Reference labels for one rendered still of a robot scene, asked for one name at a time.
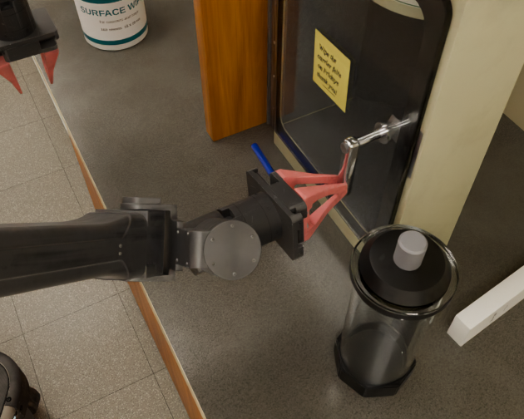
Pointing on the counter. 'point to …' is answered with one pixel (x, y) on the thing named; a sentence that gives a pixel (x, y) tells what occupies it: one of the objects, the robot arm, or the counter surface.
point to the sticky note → (331, 70)
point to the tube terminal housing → (460, 110)
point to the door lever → (349, 151)
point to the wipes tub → (112, 22)
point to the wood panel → (232, 63)
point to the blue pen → (262, 158)
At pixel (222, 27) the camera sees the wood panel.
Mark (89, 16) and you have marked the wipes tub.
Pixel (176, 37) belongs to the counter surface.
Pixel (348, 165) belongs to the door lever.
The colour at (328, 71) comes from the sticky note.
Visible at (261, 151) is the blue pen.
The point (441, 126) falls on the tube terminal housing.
